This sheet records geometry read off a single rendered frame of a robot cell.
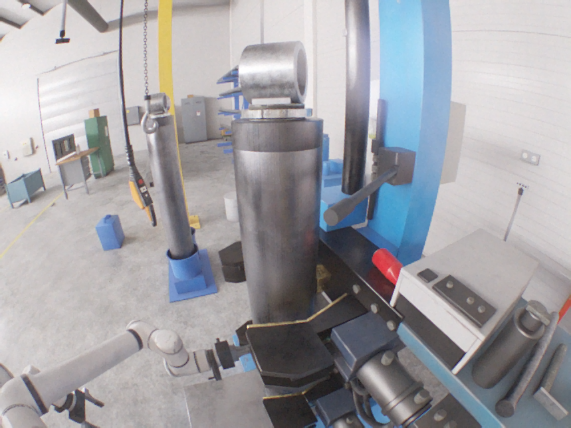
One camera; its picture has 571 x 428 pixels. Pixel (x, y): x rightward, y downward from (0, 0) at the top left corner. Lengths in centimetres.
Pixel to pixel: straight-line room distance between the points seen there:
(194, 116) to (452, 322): 1053
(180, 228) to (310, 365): 160
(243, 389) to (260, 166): 125
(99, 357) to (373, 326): 78
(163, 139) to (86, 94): 1034
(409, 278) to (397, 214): 33
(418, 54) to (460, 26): 190
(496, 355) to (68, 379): 98
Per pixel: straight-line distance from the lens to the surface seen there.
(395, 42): 83
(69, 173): 651
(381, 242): 87
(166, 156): 181
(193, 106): 1063
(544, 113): 223
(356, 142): 86
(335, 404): 103
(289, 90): 52
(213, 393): 152
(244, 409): 146
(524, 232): 233
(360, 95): 85
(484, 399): 59
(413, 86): 76
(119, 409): 187
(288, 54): 52
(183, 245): 206
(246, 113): 54
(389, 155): 70
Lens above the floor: 151
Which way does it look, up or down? 26 degrees down
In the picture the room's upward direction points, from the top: 1 degrees counter-clockwise
